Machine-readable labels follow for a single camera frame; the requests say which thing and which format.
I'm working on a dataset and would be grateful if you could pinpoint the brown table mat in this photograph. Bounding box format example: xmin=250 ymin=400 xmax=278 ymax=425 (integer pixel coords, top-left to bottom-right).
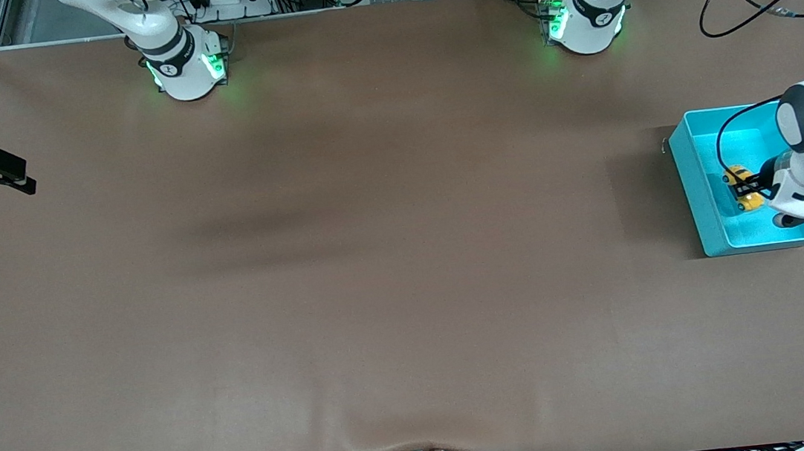
xmin=0 ymin=0 xmax=804 ymax=451

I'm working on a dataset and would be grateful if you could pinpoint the yellow beetle toy car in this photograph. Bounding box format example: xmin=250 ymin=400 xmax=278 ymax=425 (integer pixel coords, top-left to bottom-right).
xmin=721 ymin=161 xmax=767 ymax=215

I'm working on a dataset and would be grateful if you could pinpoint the turquoise plastic bin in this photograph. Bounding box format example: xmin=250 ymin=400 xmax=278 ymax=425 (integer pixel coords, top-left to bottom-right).
xmin=659 ymin=99 xmax=804 ymax=262

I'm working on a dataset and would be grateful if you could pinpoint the white power strip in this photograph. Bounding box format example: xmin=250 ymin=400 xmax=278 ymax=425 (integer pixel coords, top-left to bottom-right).
xmin=188 ymin=0 xmax=276 ymax=25

